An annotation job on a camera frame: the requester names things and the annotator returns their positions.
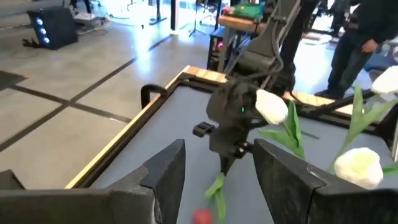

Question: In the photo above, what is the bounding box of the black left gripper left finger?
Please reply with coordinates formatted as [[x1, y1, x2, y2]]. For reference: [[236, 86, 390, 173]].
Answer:
[[0, 139, 187, 224]]

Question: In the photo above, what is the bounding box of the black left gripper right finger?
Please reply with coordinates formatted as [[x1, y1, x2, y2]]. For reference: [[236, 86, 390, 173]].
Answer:
[[253, 139, 398, 224]]

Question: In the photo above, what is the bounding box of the wooden workbench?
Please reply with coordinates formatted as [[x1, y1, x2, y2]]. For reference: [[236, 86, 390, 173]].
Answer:
[[217, 14, 267, 35]]

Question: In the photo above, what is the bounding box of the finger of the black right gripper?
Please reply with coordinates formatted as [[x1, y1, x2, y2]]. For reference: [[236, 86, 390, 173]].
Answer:
[[219, 155, 228, 175], [226, 156, 238, 175]]

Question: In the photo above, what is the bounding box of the red artificial tulip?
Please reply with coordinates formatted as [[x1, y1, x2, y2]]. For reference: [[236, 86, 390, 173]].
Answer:
[[192, 172, 227, 224]]

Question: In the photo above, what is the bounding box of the black table handle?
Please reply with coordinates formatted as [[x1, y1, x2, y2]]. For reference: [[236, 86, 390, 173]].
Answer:
[[141, 83, 169, 110]]

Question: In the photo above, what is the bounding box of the white artificial tulip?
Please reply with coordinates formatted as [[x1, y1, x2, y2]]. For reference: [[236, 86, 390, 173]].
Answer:
[[255, 89, 307, 161], [328, 65, 398, 174], [334, 147, 398, 190]]

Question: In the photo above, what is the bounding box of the person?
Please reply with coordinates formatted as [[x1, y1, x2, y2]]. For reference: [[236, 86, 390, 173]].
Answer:
[[315, 0, 398, 100]]

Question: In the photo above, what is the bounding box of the black box with blue lights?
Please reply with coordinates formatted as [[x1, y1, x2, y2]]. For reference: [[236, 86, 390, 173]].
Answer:
[[22, 6, 79, 50]]

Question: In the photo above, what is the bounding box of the green box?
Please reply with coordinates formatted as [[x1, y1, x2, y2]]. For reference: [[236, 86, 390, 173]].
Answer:
[[232, 1, 265, 19]]

